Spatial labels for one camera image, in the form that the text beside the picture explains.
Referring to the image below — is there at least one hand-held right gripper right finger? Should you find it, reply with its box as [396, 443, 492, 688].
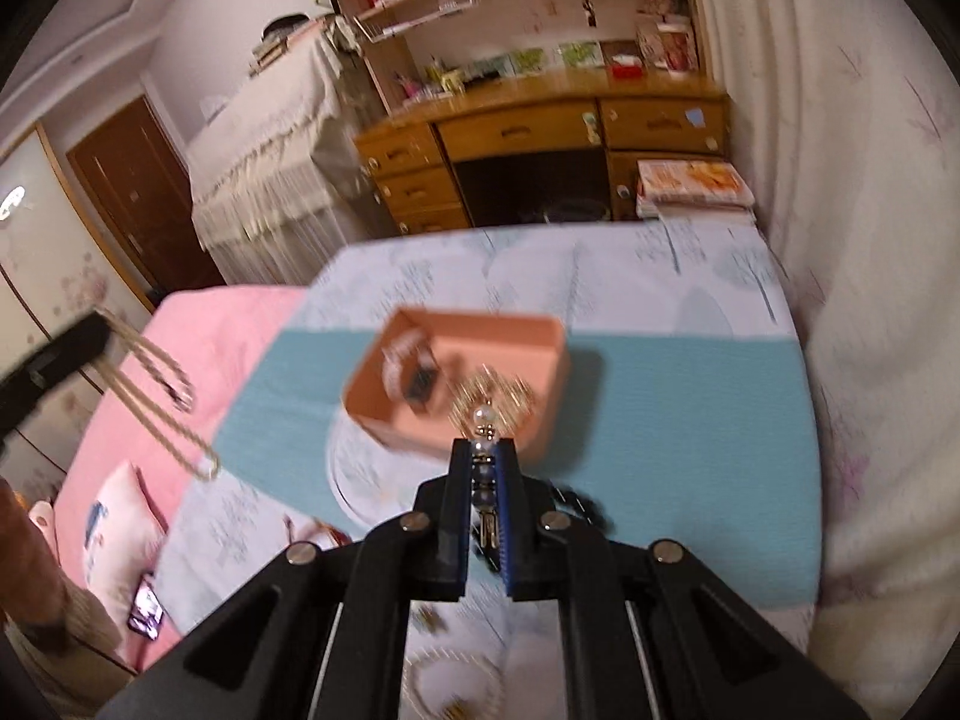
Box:
[493, 439, 871, 720]

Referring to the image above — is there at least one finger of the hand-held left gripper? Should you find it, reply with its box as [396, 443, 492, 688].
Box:
[0, 311, 113, 436]

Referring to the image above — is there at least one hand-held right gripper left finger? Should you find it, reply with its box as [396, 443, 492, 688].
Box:
[97, 439, 481, 720]

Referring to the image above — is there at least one black bead bracelet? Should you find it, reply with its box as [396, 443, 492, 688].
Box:
[546, 478, 605, 533]

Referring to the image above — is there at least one gold chain necklace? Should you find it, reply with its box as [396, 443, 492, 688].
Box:
[96, 306, 223, 482]

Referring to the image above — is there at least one gold and pearl bracelet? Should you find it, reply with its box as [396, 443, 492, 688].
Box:
[448, 367, 538, 565]

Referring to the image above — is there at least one pink jewelry box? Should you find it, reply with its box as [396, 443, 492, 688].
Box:
[343, 306, 568, 463]

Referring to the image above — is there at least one floral wardrobe sliding door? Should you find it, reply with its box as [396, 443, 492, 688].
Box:
[0, 124, 158, 511]

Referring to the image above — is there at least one pink blanket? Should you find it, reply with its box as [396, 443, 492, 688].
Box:
[56, 286, 316, 672]

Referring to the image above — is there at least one white bangle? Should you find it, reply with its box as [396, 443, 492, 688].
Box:
[379, 330, 434, 385]

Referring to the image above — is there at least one brown wooden door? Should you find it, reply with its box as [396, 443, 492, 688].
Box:
[66, 94, 226, 293]

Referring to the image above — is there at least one white embroidered pillow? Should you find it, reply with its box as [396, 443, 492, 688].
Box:
[81, 461, 170, 642]

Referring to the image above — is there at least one tree print tablecloth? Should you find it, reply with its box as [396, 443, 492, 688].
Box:
[154, 223, 823, 720]

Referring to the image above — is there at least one person's brown clothing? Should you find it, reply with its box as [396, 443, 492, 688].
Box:
[0, 476, 72, 650]

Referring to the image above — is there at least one smartphone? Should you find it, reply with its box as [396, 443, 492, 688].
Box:
[126, 574, 166, 642]

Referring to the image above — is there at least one lace covered piano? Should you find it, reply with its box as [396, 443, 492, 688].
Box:
[189, 15, 398, 290]

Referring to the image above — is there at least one beige cloth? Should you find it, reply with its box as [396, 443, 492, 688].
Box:
[6, 586, 133, 720]

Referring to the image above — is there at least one stack of magazines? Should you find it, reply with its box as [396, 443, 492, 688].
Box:
[636, 157, 757, 223]

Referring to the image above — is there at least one wooden desk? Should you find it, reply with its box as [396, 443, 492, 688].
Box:
[352, 71, 733, 238]

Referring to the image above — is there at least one pile of books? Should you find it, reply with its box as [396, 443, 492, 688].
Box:
[247, 19, 332, 77]

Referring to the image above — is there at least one white leaf print curtain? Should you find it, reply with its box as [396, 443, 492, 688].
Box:
[690, 0, 960, 691]

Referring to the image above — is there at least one wooden bookshelf hutch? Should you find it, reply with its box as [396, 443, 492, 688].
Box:
[311, 0, 713, 118]

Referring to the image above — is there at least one dark red bracelet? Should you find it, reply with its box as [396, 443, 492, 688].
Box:
[405, 364, 445, 412]

